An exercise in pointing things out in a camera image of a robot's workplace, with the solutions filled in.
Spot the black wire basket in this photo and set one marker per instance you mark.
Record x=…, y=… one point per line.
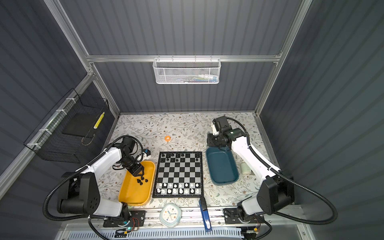
x=73, y=134

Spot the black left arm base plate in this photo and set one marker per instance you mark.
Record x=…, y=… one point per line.
x=136, y=220

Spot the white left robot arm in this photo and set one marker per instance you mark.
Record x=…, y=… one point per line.
x=80, y=195

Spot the pale green clock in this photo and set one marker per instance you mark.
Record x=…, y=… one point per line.
x=170, y=215

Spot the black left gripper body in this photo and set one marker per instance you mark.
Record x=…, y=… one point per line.
x=135, y=168

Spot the blue stapler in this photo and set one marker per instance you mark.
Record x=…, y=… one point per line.
x=205, y=214

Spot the black and white chessboard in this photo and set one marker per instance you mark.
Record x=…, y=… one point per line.
x=179, y=175

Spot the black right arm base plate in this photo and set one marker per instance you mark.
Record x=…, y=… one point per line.
x=234, y=216

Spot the teal tray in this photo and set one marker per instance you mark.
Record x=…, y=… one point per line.
x=222, y=166

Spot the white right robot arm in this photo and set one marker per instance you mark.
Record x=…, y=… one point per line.
x=275, y=192

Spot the white wire basket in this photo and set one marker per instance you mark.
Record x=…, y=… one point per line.
x=185, y=73

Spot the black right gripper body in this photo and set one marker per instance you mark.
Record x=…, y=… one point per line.
x=214, y=140

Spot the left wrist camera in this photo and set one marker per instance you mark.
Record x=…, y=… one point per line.
x=145, y=155

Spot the yellow tray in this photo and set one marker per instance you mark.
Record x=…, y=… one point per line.
x=136, y=192

